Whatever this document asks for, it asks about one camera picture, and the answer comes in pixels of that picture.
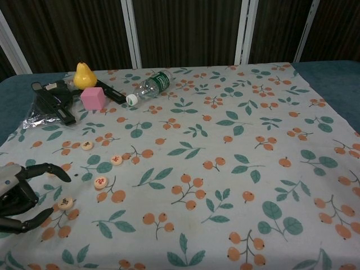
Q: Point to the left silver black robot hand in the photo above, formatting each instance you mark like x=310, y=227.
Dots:
x=11, y=180

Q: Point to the wooden chess piece black character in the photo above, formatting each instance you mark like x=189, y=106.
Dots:
x=87, y=145
x=66, y=204

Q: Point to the wooden chess piece red character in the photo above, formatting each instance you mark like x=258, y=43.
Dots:
x=116, y=160
x=101, y=182

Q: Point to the black item in plastic bag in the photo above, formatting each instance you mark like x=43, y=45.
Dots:
x=60, y=88

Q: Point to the pink foam cube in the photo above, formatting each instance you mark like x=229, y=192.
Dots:
x=92, y=98

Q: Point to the yellow pear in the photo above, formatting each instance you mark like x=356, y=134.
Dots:
x=84, y=78

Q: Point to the clear plastic water bottle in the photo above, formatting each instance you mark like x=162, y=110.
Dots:
x=153, y=84

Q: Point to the floral print tablecloth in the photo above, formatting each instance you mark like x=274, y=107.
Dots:
x=197, y=157

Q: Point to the white partition post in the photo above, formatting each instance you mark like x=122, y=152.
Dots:
x=306, y=31
x=131, y=33
x=246, y=33
x=11, y=42

